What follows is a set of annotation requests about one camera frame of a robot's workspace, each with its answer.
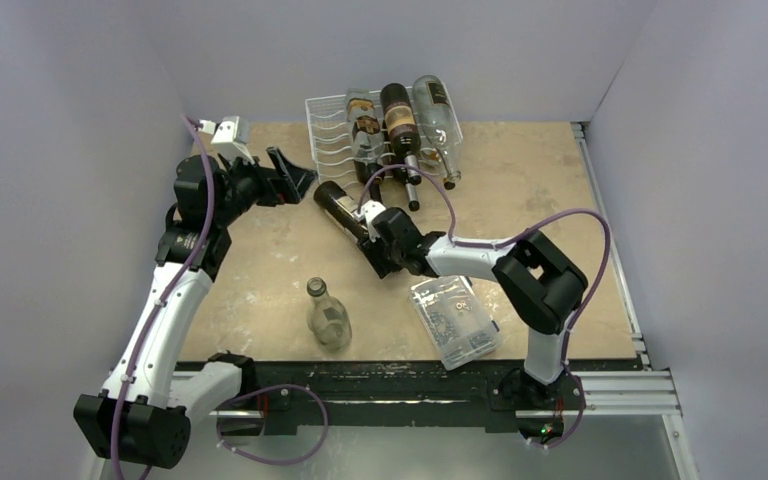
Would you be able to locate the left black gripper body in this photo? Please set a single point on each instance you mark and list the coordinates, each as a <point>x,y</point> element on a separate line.
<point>246,184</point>

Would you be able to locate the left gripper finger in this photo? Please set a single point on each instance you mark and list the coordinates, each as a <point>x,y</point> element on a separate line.
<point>282,163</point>
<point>294,184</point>

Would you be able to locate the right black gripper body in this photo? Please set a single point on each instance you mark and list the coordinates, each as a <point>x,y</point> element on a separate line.
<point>376,248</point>

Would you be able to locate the dark brown wine bottle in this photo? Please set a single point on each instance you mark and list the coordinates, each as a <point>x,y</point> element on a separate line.
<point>342,209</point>

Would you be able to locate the dark green wine bottle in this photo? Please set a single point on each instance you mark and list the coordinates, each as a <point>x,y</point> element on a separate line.
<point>365,168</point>

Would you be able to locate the square clear liquor bottle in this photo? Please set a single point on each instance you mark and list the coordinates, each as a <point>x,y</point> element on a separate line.
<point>364,127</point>

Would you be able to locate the olive green wine bottle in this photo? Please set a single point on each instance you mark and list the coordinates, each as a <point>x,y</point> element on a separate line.
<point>402,130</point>

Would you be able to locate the clear glass wine bottle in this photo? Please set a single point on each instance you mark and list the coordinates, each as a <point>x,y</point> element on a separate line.
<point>437,119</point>

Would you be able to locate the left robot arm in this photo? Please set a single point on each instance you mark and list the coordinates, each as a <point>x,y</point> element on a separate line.
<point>140,415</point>

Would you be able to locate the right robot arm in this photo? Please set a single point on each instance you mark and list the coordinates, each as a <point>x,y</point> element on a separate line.
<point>546,289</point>

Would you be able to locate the dark bottle lying in rack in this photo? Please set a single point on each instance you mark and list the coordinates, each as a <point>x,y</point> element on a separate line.
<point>412,196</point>

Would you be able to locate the small clear bottle in rack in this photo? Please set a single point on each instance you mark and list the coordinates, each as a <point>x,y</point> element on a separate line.
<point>448,178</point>

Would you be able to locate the short clear glass bottle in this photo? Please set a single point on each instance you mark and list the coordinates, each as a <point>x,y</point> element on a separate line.
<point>327,317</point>

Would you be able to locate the clear plastic screw box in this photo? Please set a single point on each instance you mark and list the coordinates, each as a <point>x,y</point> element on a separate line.
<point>459,326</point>

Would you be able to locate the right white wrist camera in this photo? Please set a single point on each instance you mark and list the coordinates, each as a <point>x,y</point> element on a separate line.
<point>366,213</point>

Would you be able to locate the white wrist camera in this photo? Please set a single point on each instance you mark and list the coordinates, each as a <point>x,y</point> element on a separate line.
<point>366,213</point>
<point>230,137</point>

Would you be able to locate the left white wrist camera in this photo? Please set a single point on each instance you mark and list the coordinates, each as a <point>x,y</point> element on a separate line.
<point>230,137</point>

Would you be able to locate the white wire wine rack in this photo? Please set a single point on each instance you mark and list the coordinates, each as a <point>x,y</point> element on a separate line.
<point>330,138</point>

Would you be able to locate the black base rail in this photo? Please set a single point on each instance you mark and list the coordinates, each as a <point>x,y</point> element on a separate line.
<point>288,395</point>

